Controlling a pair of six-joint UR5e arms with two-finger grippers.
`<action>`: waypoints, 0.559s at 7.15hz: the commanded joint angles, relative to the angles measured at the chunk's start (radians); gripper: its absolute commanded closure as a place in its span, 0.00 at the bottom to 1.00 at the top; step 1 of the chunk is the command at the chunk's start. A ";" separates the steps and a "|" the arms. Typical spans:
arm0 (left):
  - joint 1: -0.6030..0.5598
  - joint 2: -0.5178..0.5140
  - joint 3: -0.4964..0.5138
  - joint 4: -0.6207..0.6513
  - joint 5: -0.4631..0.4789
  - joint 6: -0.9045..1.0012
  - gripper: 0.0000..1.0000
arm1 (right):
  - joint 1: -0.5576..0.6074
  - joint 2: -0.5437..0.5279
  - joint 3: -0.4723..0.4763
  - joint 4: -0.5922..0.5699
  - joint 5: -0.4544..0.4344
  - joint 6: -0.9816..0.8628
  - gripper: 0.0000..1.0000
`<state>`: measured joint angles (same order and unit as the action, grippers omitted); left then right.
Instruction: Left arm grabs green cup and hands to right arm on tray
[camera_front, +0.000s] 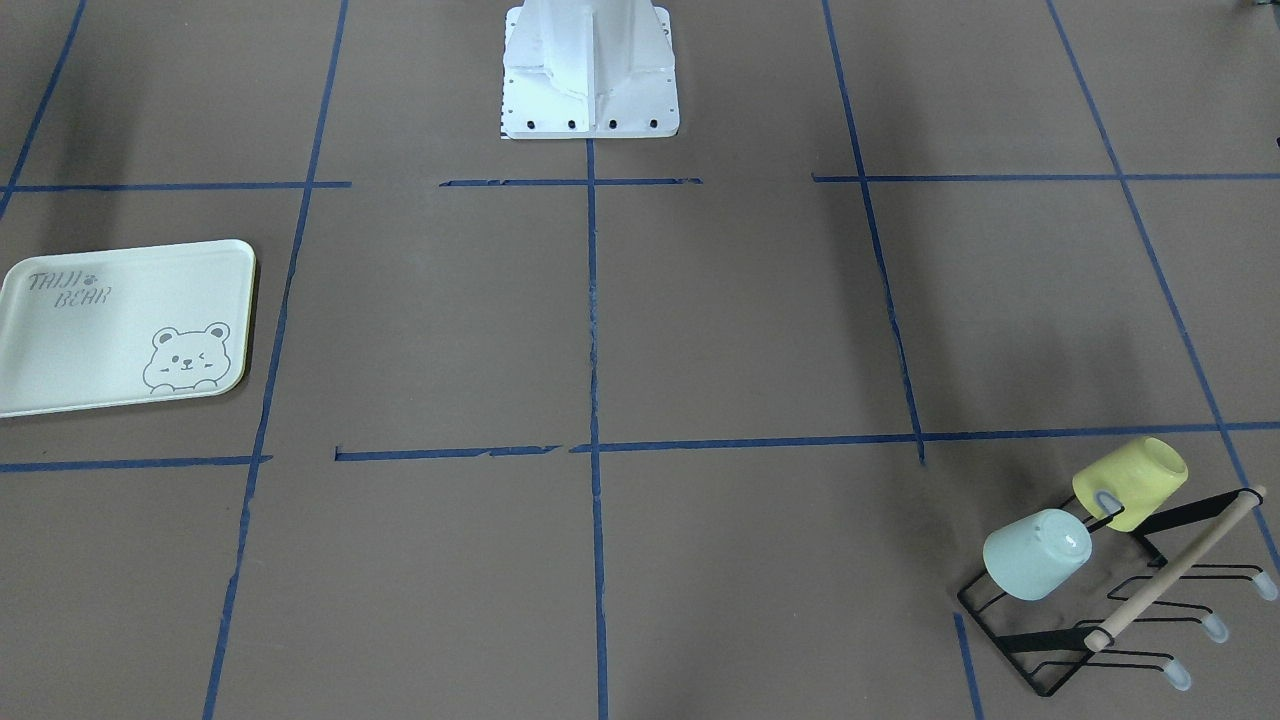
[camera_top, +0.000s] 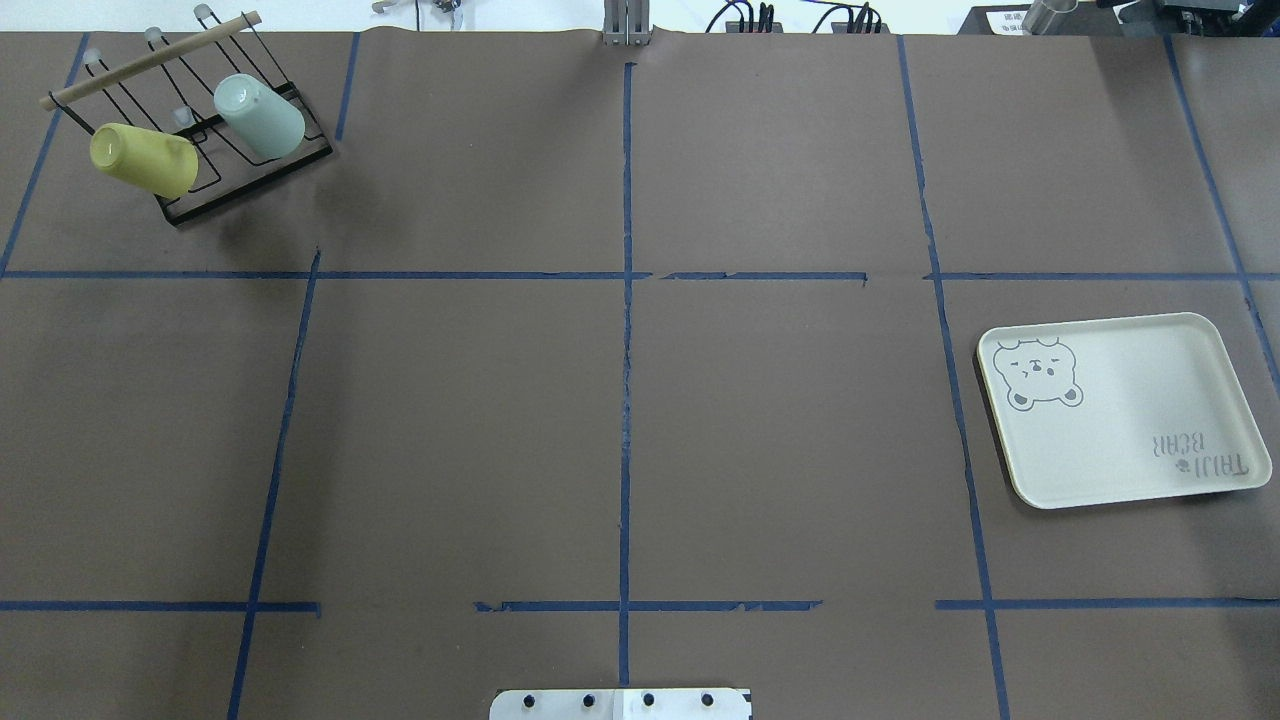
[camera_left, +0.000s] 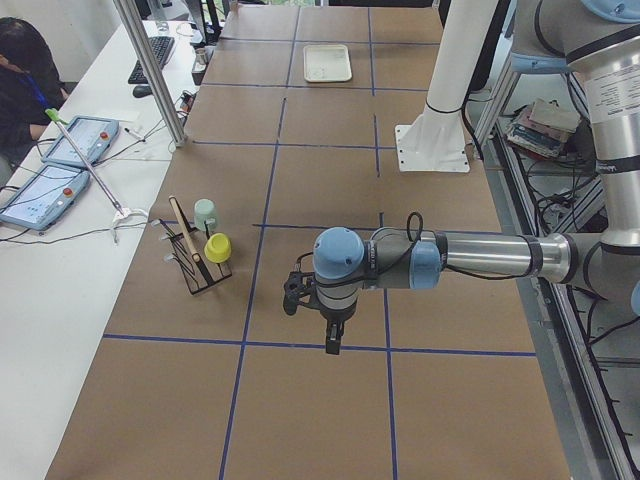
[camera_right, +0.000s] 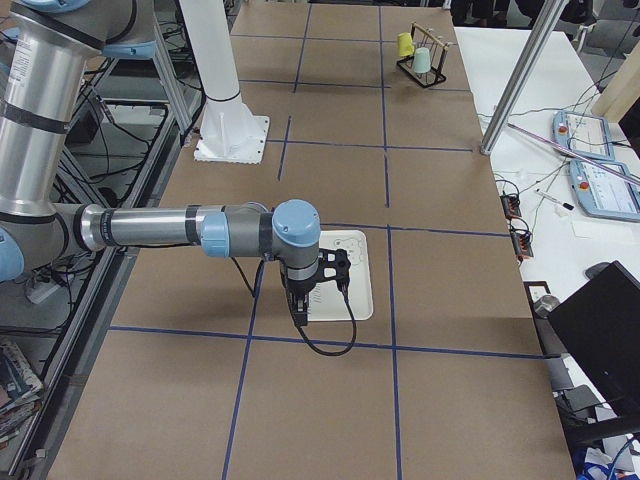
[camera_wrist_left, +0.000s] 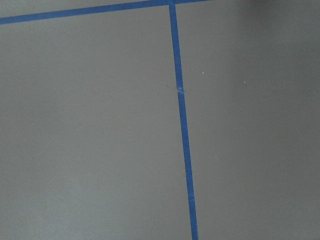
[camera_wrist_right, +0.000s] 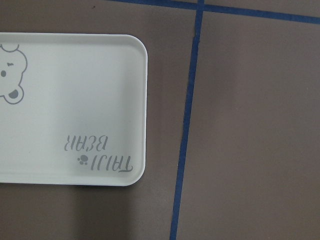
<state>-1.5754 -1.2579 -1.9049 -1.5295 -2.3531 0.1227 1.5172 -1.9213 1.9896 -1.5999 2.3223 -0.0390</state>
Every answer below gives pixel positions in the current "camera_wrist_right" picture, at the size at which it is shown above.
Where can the white bear print tray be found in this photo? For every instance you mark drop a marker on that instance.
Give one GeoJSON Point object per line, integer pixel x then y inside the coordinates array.
{"type": "Point", "coordinates": [73, 108]}

